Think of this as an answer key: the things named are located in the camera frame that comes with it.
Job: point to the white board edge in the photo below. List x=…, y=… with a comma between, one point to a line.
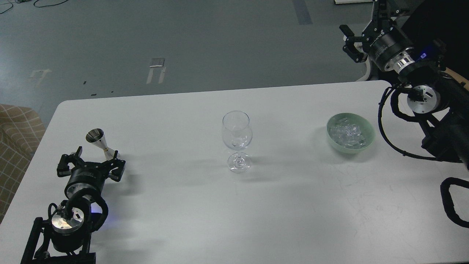
x=351, y=1

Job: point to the clear ice cubes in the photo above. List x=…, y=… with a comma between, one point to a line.
x=349, y=136

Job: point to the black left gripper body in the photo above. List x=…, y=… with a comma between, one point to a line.
x=90, y=176

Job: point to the steel cocktail jigger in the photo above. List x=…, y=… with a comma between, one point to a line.
x=96, y=137

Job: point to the clear wine glass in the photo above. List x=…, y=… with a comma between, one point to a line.
x=237, y=135

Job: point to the person in black shirt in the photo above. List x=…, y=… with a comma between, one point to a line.
x=446, y=20

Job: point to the green bowl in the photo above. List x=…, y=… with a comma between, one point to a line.
x=350, y=118

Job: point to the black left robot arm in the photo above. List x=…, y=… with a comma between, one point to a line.
x=64, y=237

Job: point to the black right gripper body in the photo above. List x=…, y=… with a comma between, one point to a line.
x=387, y=46

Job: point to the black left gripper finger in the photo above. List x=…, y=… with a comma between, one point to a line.
x=113, y=168
x=70, y=164

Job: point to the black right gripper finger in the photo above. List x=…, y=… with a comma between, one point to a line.
x=383, y=13
x=349, y=47

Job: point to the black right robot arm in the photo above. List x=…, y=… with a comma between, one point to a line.
x=422, y=92

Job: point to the beige checkered sofa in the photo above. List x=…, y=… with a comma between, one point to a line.
x=21, y=131

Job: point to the white office chair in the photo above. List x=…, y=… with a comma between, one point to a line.
x=370, y=70

